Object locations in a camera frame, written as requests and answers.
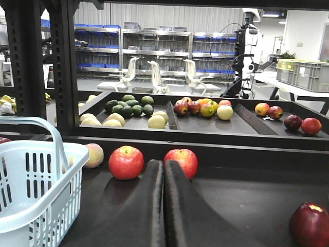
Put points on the white garlic bulb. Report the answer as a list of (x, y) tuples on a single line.
[(6, 108)]

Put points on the dark red apple foreground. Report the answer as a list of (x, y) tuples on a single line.
[(308, 225)]

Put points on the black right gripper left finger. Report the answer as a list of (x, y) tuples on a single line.
[(120, 213)]

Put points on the pale peach behind basket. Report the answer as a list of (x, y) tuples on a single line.
[(96, 156)]

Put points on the black wooden display stand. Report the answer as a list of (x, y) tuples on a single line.
[(253, 182)]

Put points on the light blue plastic basket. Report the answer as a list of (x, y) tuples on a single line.
[(40, 187)]

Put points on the red apple far right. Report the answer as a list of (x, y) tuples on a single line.
[(187, 159)]

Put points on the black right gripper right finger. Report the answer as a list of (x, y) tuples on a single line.
[(188, 219)]

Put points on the red apple right tray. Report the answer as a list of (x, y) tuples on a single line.
[(126, 163)]

